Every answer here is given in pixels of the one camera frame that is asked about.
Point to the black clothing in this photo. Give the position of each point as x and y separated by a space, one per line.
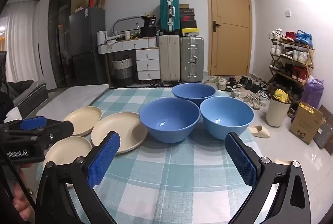
20 86

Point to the scattered pile of sneakers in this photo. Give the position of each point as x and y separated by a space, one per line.
244 83

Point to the yellow bag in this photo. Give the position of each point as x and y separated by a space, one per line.
281 95

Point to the printed cardboard box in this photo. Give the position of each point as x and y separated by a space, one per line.
304 125

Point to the beige slipper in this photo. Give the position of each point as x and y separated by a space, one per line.
258 131

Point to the dark grey fridge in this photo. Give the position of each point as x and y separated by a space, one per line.
85 39

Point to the cream trash bin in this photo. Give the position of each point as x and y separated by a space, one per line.
277 114

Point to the brown shoe box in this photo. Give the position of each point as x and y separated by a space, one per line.
184 6

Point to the cream plate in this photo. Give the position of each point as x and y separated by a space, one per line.
117 123
83 119
67 148

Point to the dark mattress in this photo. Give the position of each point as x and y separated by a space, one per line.
31 99

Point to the person's left hand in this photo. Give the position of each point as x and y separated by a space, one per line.
22 203

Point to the black yellow shoe box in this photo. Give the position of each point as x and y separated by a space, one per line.
191 30

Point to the grey white laundry basket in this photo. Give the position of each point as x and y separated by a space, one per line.
122 71

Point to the white cup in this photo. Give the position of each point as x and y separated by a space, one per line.
127 35

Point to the beige suitcase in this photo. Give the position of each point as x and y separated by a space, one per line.
169 60

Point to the rows of assorted shoes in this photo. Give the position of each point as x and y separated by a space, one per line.
299 56

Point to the brown cardboard box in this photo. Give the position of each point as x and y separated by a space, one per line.
102 0

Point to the wooden door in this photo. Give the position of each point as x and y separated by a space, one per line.
229 5

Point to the white wardrobe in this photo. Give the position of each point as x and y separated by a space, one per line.
44 44

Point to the black shoe box red logo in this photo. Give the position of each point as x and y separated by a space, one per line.
187 18

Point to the wooden shoe rack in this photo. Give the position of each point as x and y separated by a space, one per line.
311 62

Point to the teal white checked tablecloth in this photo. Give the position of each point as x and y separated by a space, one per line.
182 182

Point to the white sheer curtain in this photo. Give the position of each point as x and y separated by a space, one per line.
18 44

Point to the white drawer unit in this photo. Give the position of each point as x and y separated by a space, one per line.
147 63

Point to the black white patterned rug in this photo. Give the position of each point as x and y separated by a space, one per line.
156 85

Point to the blue bowl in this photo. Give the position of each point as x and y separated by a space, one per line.
226 114
193 92
169 119

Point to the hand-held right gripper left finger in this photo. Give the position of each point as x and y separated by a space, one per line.
104 159

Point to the silver suitcase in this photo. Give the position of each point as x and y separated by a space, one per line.
192 60

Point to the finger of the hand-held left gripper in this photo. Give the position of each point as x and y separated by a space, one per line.
59 130
32 123

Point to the purple plastic bag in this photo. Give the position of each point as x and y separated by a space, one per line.
313 93

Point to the white dressing table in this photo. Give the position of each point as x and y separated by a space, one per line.
117 45

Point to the white kettle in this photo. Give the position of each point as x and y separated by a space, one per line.
101 37

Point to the black bag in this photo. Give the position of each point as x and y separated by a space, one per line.
148 27

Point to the white marble coffee table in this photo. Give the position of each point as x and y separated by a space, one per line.
72 96

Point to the teal suitcase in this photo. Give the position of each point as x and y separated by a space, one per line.
169 13

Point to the dark glass cabinet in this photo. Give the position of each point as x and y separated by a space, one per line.
61 31

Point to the oval mirror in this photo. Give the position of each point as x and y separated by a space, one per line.
127 24

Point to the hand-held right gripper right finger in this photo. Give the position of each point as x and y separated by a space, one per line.
240 159

